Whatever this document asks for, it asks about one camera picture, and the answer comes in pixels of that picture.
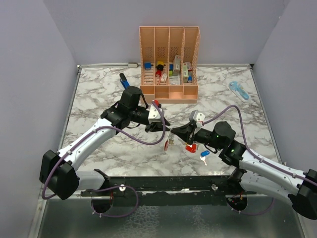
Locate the blue key tag with key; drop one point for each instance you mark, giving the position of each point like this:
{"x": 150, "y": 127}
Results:
{"x": 203, "y": 156}

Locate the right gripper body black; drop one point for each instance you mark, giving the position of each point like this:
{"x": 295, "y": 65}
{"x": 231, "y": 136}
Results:
{"x": 190, "y": 136}

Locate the aluminium frame rail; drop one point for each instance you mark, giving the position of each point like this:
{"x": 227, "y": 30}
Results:
{"x": 49, "y": 196}

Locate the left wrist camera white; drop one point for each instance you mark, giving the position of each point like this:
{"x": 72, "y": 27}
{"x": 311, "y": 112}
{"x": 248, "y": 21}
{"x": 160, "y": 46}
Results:
{"x": 154, "y": 114}

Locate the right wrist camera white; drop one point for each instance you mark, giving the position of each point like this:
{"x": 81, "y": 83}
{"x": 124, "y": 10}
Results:
{"x": 197, "y": 118}

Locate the white red box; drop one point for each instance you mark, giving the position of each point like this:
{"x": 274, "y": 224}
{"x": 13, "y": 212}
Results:
{"x": 187, "y": 71}

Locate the green box in organizer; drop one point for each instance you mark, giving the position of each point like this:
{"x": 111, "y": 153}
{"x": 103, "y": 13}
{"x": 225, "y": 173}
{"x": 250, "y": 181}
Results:
{"x": 170, "y": 70}

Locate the red key tag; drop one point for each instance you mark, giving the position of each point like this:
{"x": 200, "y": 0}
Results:
{"x": 191, "y": 147}

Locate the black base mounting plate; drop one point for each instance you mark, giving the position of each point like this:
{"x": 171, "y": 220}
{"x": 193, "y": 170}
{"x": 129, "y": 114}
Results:
{"x": 168, "y": 191}

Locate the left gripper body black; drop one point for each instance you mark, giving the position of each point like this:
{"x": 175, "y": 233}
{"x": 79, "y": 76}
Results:
{"x": 151, "y": 126}

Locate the blue black stapler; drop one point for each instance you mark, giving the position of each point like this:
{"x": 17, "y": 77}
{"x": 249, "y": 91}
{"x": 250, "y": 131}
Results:
{"x": 123, "y": 80}

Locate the black red stamp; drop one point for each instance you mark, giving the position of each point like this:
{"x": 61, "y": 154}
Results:
{"x": 159, "y": 71}

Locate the blue cube in organizer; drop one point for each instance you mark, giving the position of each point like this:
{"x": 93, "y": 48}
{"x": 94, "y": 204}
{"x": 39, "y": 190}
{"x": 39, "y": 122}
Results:
{"x": 148, "y": 66}

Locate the packaged blue toothbrush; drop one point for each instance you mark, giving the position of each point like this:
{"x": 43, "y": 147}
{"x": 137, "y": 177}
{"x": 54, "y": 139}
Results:
{"x": 239, "y": 91}

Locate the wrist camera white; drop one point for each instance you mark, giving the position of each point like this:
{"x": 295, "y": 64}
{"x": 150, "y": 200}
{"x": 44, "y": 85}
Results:
{"x": 154, "y": 114}
{"x": 197, "y": 118}

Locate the peach desk organizer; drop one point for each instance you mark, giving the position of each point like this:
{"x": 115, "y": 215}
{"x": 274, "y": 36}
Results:
{"x": 163, "y": 43}

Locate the tall grey box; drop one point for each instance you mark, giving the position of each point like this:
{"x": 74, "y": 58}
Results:
{"x": 176, "y": 65}

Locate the white plug on rail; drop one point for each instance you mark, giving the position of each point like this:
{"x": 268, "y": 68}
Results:
{"x": 133, "y": 65}

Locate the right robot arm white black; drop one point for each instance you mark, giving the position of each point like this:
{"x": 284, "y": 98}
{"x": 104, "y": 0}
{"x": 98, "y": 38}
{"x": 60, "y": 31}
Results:
{"x": 254, "y": 172}

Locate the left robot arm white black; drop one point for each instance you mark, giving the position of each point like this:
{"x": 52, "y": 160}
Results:
{"x": 59, "y": 170}

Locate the metal key holder red handle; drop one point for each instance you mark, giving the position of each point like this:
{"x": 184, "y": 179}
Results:
{"x": 169, "y": 141}

